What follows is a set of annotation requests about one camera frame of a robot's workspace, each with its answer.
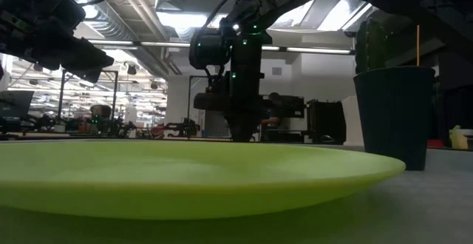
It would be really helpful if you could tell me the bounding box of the long ceiling light strip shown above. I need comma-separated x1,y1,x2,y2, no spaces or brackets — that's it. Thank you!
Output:
261,44,352,55
88,38,191,48

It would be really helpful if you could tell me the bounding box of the green cactus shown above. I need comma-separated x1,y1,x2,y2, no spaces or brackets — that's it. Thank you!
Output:
354,16,395,75

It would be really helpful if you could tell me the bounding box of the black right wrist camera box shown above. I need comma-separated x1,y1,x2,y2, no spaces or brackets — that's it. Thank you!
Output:
188,28,233,70

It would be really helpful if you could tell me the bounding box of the dark ribbed paper cup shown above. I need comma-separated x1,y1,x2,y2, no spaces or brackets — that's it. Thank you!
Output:
353,65,437,172

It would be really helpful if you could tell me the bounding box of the silver ceiling air duct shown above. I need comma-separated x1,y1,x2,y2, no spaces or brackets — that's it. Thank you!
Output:
44,0,182,77

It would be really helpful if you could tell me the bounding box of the green round plate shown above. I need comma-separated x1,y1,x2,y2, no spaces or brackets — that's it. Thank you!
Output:
0,139,407,221

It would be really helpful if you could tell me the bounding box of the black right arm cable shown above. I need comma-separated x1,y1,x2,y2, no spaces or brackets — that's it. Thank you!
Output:
197,0,269,55

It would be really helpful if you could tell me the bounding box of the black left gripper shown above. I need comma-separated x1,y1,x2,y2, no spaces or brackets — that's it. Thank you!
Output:
0,0,115,84

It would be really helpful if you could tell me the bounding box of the black equipment case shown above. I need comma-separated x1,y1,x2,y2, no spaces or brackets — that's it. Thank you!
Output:
306,98,347,144

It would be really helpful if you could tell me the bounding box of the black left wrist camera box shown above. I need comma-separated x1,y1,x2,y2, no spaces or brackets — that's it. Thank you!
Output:
35,0,87,34

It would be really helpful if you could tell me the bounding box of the yellow plastic bottle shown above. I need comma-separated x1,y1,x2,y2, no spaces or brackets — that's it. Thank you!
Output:
448,125,469,151

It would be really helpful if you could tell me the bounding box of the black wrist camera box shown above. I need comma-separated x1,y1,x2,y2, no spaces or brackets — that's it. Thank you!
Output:
188,28,233,70
35,0,87,34

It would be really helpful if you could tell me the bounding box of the black metal frame stand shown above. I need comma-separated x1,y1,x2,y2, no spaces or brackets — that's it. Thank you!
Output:
58,69,119,123

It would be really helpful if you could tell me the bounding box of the black computer monitor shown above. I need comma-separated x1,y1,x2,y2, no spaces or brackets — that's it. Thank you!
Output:
279,95,306,119
0,89,35,118

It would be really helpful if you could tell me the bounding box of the person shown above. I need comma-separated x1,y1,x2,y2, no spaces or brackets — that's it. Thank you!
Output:
260,92,286,141
88,104,113,134

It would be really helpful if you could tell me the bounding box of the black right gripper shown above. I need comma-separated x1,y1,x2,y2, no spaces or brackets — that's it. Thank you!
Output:
192,32,273,143

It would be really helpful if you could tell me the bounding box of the bright ceiling light panel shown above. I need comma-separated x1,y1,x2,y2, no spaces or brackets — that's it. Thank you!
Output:
157,0,374,33

